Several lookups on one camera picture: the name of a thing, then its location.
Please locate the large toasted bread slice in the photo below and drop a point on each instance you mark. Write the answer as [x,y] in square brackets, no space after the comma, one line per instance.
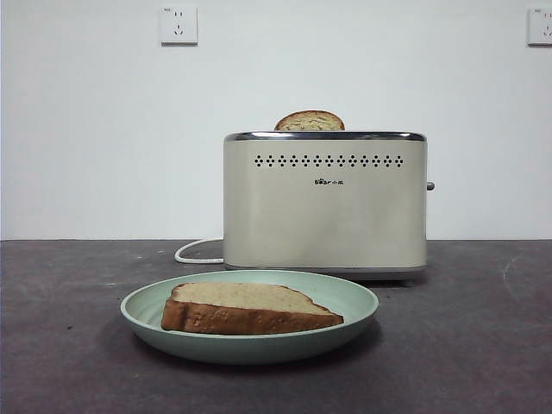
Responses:
[237,302]

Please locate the pale green round plate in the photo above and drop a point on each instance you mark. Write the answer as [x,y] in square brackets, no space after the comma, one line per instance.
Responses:
[259,349]

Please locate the cream two-slot toaster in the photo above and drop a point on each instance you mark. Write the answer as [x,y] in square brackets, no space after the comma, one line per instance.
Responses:
[323,215]

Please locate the small toasted bread slice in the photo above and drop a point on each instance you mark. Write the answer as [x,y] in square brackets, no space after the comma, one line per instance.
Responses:
[308,122]

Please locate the white wall socket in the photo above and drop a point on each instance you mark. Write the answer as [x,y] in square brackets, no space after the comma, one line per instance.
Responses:
[179,25]
[541,26]

